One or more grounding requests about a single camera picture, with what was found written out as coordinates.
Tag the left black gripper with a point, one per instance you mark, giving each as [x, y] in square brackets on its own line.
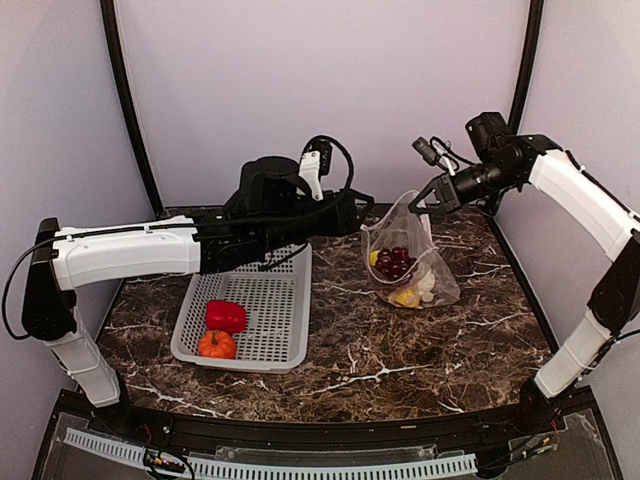
[344, 219]

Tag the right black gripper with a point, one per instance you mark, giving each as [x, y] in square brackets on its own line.
[448, 194]

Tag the yellow squash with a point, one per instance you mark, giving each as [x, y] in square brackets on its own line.
[373, 257]
[407, 298]

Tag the dark red grape bunch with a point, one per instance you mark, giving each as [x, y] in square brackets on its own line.
[393, 263]

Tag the clear zip top bag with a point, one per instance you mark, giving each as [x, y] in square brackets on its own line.
[400, 227]

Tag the white cauliflower with leaves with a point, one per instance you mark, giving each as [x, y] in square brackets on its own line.
[425, 288]

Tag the red bell pepper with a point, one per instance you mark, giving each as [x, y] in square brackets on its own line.
[225, 316]

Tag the small orange pumpkin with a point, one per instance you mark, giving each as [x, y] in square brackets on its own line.
[217, 344]

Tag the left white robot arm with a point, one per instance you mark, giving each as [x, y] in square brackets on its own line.
[65, 259]

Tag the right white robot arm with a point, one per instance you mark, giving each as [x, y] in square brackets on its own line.
[510, 162]

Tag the white perforated plastic basket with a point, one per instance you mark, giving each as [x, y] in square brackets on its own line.
[277, 303]

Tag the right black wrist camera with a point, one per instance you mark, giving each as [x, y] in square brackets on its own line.
[485, 131]

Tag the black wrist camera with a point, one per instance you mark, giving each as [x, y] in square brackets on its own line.
[485, 131]
[269, 185]

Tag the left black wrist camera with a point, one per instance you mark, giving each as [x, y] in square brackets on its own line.
[269, 185]

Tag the right black frame post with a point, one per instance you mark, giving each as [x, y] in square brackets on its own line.
[526, 64]

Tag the black frame post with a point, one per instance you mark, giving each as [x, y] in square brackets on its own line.
[124, 93]
[526, 64]

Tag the left black frame post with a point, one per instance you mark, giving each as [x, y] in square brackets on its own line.
[124, 93]

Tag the black curved front rail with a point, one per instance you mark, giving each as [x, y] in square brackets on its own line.
[474, 432]

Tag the white slotted cable duct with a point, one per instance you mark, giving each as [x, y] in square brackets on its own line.
[245, 463]

